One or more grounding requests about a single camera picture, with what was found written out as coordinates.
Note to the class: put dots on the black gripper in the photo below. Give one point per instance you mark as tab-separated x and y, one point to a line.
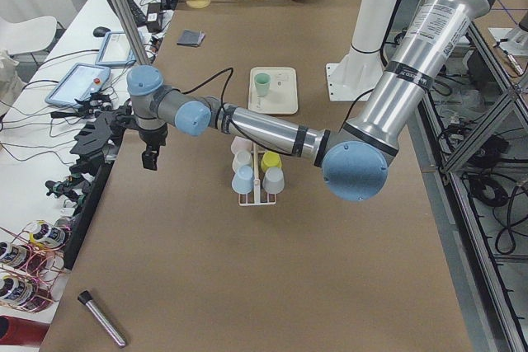
153	138

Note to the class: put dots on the green plastic cup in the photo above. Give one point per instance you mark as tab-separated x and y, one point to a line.
262	82

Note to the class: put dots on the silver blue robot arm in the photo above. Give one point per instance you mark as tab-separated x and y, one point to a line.
355	159

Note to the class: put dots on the pink plastic cup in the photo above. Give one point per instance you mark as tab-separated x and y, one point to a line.
240	144

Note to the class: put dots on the cream plastic cup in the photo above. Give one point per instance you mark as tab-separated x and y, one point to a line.
241	158

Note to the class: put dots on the light blue plastic cup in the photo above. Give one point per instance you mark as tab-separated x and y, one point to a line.
242	182

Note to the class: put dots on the yellow plastic cup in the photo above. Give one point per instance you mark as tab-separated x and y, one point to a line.
270	159

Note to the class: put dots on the grey plastic cup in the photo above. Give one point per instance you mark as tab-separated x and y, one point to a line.
274	181

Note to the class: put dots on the cream rabbit print tray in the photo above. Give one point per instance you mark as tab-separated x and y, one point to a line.
282	96

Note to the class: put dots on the blue teach pendant tablet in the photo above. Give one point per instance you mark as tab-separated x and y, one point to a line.
78	84

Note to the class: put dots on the grey folded cloth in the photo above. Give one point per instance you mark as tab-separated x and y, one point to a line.
191	38

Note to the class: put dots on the black metal cylinder tube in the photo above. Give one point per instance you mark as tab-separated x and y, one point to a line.
86	299

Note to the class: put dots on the white wire cup rack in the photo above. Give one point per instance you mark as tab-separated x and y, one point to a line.
258	196

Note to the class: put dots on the aluminium frame post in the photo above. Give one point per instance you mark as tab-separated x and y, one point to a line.
130	29

